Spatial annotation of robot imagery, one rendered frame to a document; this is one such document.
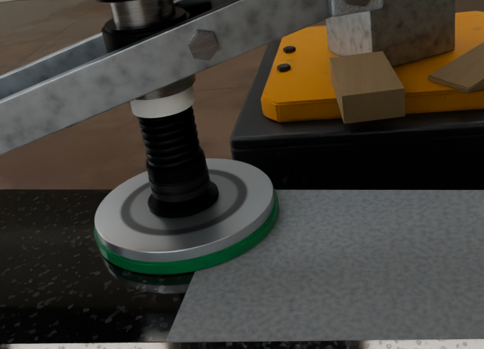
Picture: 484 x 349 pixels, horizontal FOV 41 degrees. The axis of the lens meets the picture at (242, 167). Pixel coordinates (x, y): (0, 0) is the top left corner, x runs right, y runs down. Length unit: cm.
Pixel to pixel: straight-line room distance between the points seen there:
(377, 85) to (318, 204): 36
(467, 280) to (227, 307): 23
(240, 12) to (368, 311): 30
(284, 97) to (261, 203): 50
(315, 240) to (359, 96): 40
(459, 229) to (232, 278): 24
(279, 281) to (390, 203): 18
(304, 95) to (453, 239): 58
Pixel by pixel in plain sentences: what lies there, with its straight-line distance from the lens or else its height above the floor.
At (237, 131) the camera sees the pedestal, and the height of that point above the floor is 74.
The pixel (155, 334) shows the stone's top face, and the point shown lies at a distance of 62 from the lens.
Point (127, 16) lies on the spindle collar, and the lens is 66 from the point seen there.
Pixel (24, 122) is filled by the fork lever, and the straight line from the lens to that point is 67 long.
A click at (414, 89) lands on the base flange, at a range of 119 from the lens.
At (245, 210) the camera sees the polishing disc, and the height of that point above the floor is 85.
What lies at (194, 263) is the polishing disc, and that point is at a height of 83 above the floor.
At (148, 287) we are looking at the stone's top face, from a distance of 68.
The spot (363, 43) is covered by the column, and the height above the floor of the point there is 83.
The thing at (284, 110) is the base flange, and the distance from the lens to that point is 119.
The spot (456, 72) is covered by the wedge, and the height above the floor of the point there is 80.
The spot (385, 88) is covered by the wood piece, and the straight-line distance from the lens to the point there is 106.
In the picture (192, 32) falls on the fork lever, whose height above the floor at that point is 106.
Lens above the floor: 122
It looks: 27 degrees down
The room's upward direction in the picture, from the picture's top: 9 degrees counter-clockwise
